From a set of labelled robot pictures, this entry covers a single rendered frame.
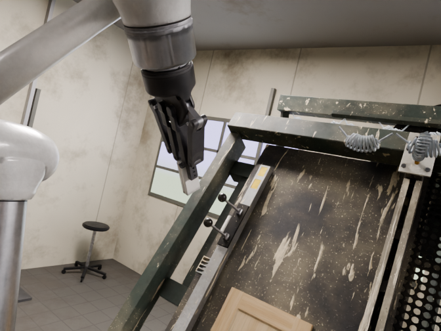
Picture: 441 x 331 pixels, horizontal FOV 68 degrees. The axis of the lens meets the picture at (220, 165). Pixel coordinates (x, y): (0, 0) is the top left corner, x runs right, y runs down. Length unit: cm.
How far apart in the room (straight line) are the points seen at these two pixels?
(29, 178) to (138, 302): 76
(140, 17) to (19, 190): 53
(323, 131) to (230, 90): 270
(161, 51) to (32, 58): 25
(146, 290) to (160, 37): 115
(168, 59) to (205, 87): 391
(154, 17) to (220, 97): 374
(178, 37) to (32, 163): 52
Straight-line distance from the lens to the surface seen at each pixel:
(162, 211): 447
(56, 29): 62
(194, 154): 52
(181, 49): 45
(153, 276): 144
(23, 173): 84
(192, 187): 59
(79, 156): 444
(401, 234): 125
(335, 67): 362
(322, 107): 205
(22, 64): 62
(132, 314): 145
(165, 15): 43
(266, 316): 124
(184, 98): 48
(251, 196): 143
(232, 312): 128
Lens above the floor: 167
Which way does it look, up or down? level
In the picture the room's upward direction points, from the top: 13 degrees clockwise
